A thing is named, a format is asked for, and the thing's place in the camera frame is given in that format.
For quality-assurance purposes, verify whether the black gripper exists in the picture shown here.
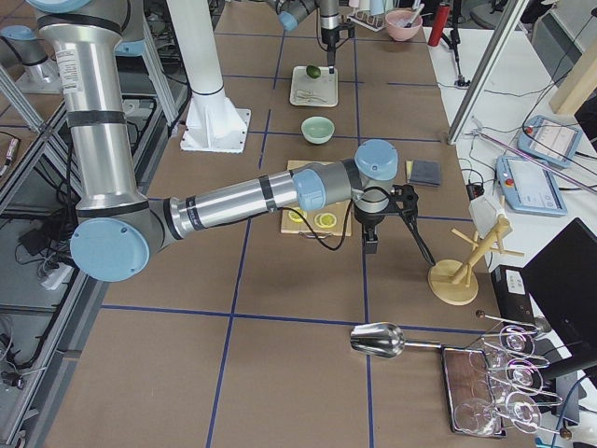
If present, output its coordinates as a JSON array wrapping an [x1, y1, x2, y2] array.
[[354, 189, 394, 255], [319, 14, 340, 75]]

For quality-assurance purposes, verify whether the white ceramic spoon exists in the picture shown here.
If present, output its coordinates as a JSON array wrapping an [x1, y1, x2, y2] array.
[[293, 91, 327, 104]]

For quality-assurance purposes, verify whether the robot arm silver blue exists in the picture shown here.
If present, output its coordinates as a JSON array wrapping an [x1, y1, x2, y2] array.
[[266, 0, 340, 74], [34, 1, 398, 282]]

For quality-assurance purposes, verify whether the pink bowl with ice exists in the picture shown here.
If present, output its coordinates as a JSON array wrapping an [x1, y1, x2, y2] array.
[[384, 9, 423, 42]]

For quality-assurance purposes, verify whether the light green bowl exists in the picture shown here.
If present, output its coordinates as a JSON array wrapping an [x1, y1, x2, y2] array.
[[300, 116, 335, 145]]

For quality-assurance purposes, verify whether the green avocado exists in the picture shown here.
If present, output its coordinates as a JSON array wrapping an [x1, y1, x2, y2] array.
[[305, 65, 321, 79]]

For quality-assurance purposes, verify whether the white serving tray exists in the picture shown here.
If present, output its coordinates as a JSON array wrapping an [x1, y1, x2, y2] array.
[[289, 65, 339, 107]]

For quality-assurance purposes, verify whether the wooden cutting board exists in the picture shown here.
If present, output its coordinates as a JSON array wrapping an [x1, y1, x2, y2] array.
[[280, 160, 360, 238]]

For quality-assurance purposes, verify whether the lemon slice upper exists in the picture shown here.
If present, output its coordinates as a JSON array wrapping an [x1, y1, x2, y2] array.
[[313, 212, 338, 229]]

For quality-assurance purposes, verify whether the lemon slice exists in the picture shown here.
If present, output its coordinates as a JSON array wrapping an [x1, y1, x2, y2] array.
[[287, 208, 307, 223], [313, 212, 338, 229]]

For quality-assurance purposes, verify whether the lemon slice front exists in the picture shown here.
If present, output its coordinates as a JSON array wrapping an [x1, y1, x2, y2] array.
[[287, 208, 307, 223]]

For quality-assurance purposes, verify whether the grey yellow folded cloth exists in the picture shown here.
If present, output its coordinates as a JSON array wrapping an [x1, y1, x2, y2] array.
[[405, 160, 441, 187]]

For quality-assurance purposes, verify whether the wooden mug tree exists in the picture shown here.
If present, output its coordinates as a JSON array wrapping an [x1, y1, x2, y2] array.
[[427, 214, 523, 306]]

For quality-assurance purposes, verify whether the metal scoop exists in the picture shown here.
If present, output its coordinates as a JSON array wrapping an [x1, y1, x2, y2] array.
[[350, 322, 442, 358]]

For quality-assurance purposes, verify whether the red cylinder cup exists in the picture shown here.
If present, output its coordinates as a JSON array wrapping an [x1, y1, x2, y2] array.
[[427, 2, 451, 47]]

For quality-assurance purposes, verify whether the black selfie stick tripod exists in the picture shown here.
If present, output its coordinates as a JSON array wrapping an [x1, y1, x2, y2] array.
[[442, 0, 470, 88]]

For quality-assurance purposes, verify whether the near teach pendant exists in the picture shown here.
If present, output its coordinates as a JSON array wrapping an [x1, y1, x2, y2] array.
[[495, 156, 568, 217]]

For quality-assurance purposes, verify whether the teach pendant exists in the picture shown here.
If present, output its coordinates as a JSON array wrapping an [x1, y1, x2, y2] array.
[[518, 115, 581, 168], [495, 156, 568, 217]]

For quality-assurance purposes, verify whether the black monitor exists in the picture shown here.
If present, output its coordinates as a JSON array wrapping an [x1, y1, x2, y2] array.
[[522, 217, 596, 353]]

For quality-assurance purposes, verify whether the glass rack tray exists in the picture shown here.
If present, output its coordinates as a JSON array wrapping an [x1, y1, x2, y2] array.
[[440, 346, 507, 439]]

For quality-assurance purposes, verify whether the far teach pendant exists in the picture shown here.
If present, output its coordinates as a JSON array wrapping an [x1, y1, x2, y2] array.
[[518, 115, 581, 168]]

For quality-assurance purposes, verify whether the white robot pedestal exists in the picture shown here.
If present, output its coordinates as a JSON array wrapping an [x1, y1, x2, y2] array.
[[167, 0, 251, 154]]

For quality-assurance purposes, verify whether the aluminium frame post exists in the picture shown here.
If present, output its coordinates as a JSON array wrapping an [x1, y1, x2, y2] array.
[[447, 0, 530, 145]]

